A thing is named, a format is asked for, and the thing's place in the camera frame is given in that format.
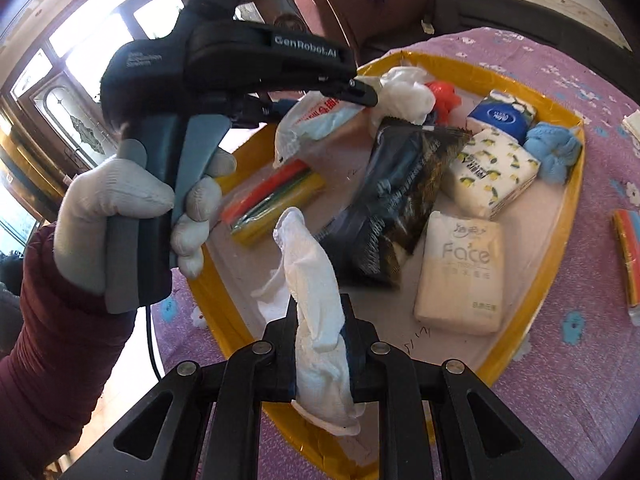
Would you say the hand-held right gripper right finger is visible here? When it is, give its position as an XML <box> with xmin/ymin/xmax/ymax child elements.
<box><xmin>340</xmin><ymin>294</ymin><xmax>576</xmax><ymax>480</ymax></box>

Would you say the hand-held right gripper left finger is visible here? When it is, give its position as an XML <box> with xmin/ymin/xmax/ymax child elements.
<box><xmin>60</xmin><ymin>294</ymin><xmax>301</xmax><ymax>480</ymax></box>

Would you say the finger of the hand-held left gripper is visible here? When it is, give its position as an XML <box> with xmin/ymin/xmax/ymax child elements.
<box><xmin>300</xmin><ymin>74</ymin><xmax>379</xmax><ymax>108</ymax></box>
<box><xmin>225</xmin><ymin>92</ymin><xmax>301</xmax><ymax>126</ymax></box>

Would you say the white bag with red print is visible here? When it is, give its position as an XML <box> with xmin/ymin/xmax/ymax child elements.
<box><xmin>272</xmin><ymin>91</ymin><xmax>373</xmax><ymax>168</ymax></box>

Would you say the yellow-edged cardboard box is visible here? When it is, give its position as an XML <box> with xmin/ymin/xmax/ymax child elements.
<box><xmin>187</xmin><ymin>49</ymin><xmax>587</xmax><ymax>480</ymax></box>

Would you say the white cotton glove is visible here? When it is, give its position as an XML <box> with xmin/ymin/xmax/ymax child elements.
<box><xmin>250</xmin><ymin>206</ymin><xmax>368</xmax><ymax>437</ymax></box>

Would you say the pack of coloured bag rolls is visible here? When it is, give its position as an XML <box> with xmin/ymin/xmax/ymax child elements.
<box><xmin>612</xmin><ymin>208</ymin><xmax>640</xmax><ymax>328</ymax></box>
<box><xmin>220</xmin><ymin>159</ymin><xmax>327</xmax><ymax>248</ymax></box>

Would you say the red-orange plastic bag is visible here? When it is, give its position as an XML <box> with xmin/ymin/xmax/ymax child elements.
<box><xmin>425</xmin><ymin>80</ymin><xmax>463</xmax><ymax>113</ymax></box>

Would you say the black foil package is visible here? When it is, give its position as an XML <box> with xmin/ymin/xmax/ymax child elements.
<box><xmin>317</xmin><ymin>116</ymin><xmax>473</xmax><ymax>291</ymax></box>

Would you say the white facial tissue pack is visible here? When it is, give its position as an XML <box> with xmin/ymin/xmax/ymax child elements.
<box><xmin>413</xmin><ymin>210</ymin><xmax>505</xmax><ymax>336</ymax></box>

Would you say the blue knitted sock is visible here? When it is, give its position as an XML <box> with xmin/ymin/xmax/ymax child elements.
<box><xmin>524</xmin><ymin>122</ymin><xmax>583</xmax><ymax>186</ymax></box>

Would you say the person's left forearm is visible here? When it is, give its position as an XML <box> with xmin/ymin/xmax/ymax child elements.
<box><xmin>0</xmin><ymin>222</ymin><xmax>138</xmax><ymax>480</ymax></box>

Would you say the person's left hand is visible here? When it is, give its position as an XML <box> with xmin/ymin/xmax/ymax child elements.
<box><xmin>52</xmin><ymin>152</ymin><xmax>237</xmax><ymax>291</ymax></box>

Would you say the maroon armchair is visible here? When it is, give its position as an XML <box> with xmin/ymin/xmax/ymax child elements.
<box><xmin>294</xmin><ymin>0</ymin><xmax>430</xmax><ymax>51</ymax></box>

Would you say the blue tissue pack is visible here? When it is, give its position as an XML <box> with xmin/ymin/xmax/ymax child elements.
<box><xmin>466</xmin><ymin>89</ymin><xmax>538</xmax><ymax>145</ymax></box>

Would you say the wooden glazed door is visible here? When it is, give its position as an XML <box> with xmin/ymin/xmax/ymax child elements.
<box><xmin>0</xmin><ymin>0</ymin><xmax>261</xmax><ymax>246</ymax></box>

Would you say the lemon print tissue pack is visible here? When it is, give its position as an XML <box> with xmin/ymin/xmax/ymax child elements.
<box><xmin>440</xmin><ymin>127</ymin><xmax>542</xmax><ymax>221</ymax></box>

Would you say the black sofa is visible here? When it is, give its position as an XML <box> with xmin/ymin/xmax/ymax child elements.
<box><xmin>432</xmin><ymin>0</ymin><xmax>632</xmax><ymax>53</ymax></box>

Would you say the purple floral bedspread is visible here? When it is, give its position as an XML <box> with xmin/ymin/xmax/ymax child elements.
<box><xmin>150</xmin><ymin>25</ymin><xmax>640</xmax><ymax>480</ymax></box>

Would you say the black cable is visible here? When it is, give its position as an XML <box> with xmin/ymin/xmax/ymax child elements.
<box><xmin>144</xmin><ymin>305</ymin><xmax>167</xmax><ymax>382</ymax></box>

